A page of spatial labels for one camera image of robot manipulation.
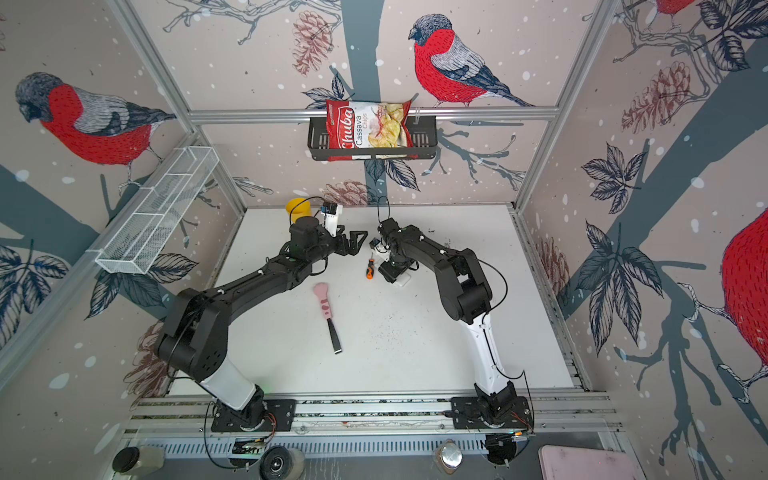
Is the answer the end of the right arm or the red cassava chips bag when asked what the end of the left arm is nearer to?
the end of the right arm

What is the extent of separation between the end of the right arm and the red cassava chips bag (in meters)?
0.36

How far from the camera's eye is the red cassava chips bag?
2.86ft

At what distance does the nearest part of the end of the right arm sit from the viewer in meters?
Answer: 0.89

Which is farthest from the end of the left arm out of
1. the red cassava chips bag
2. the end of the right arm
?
the red cassava chips bag
